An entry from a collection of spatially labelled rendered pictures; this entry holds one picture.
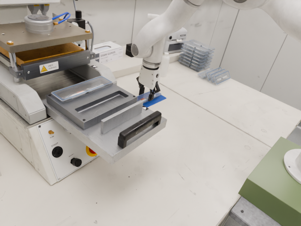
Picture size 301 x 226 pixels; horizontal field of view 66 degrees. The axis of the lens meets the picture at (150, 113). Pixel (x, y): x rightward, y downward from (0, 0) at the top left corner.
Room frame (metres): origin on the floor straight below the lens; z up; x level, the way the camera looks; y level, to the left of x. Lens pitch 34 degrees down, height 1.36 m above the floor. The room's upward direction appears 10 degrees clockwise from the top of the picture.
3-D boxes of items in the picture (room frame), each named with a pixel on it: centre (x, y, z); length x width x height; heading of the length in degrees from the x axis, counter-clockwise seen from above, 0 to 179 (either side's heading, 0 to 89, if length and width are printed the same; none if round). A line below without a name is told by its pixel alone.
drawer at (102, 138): (0.54, 0.13, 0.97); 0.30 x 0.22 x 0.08; 57
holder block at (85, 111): (0.57, 0.17, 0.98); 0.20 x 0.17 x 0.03; 147
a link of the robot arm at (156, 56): (0.99, 0.04, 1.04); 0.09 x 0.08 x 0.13; 139
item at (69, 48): (0.72, 0.38, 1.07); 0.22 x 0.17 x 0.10; 147
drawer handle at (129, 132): (0.47, 0.02, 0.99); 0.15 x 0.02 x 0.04; 147
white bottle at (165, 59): (1.33, -0.03, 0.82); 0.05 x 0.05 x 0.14
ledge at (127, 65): (1.48, 0.18, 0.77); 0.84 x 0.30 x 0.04; 142
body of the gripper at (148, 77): (1.00, 0.04, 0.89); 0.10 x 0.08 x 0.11; 53
